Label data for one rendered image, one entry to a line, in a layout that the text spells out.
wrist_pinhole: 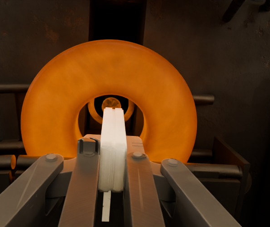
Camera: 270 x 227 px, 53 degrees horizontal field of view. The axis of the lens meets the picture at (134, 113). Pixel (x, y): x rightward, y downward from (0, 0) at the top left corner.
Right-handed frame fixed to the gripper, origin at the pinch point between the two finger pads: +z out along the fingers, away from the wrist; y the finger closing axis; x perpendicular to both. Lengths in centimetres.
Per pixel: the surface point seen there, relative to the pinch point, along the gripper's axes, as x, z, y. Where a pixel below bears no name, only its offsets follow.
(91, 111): -3.3, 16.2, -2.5
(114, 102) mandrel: -1.4, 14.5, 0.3
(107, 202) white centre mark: -6.7, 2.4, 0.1
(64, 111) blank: 0.3, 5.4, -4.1
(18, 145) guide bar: -5.3, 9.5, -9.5
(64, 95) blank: 1.6, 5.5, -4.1
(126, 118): -3.9, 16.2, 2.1
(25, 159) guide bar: -3.5, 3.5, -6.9
